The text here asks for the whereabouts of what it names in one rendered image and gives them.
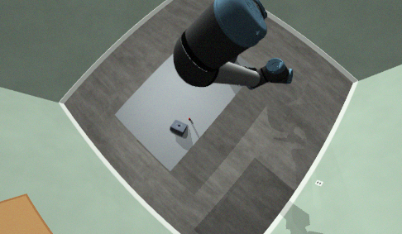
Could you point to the blue-grey square panel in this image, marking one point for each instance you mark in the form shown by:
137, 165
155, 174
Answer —
178, 127

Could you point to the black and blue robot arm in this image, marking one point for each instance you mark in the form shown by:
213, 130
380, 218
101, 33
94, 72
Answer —
223, 31

